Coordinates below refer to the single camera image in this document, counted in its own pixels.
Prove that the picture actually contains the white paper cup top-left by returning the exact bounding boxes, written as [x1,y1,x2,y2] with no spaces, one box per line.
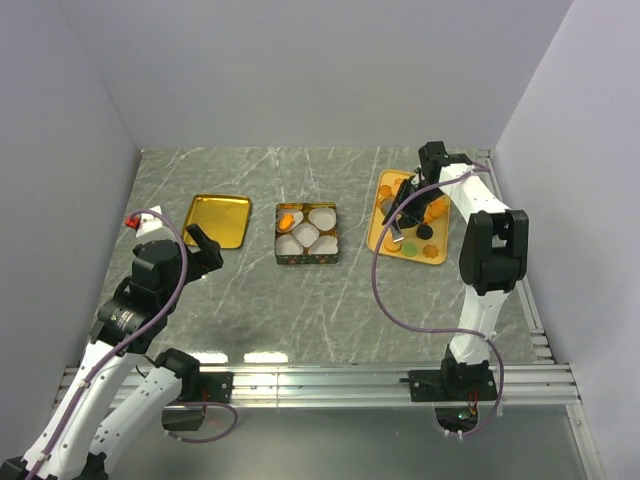
[276,208,304,234]

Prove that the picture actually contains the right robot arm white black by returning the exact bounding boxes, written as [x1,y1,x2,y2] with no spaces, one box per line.
[391,141,529,399]

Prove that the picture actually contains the green cookie tin box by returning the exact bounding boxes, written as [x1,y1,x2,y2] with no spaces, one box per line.
[274,202,340,266]

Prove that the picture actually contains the white paper cup bottom-left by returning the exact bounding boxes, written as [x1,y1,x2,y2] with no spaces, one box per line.
[275,234,304,256]

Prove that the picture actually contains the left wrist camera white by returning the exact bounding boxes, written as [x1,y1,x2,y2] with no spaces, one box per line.
[125,213,170,243]

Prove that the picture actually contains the flower shaped butter cookie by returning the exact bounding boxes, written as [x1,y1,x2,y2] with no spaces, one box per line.
[423,244,440,259]

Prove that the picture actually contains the yellow cookie tray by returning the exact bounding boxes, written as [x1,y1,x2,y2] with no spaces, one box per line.
[367,169,451,265]

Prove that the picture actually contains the white paper cup top-right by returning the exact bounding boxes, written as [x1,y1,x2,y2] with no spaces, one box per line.
[308,207,337,232]

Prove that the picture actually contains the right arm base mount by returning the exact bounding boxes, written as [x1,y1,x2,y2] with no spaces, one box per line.
[402,369,498,403]

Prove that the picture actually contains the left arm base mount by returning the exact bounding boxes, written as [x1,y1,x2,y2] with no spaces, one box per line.
[151,348,234,432]

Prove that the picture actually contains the white paper cup bottom-right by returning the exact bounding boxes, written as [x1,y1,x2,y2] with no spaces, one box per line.
[308,235,338,255]

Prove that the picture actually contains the round orange biscuit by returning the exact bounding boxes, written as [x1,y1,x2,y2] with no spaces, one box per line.
[383,238,402,253]

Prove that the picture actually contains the gold tin lid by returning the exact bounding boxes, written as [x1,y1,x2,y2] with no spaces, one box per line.
[182,194,251,249]

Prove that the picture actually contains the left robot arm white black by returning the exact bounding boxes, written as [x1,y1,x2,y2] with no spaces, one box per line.
[1,224,223,479]

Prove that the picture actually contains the metal serving tongs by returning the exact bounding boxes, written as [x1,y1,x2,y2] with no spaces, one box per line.
[379,184,404,246]

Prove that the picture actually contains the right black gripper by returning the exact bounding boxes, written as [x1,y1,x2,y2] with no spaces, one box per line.
[384,179,445,233]

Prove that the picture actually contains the white paper cup centre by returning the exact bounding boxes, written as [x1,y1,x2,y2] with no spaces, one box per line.
[291,222,320,248]

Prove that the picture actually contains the orange shaped cookie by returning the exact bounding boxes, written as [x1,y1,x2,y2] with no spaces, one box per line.
[277,213,295,232]

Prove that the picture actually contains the aluminium mounting rail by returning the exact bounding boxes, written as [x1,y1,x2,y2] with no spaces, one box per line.
[59,364,584,409]

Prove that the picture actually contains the green round cookie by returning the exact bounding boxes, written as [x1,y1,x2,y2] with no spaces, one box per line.
[401,241,418,257]

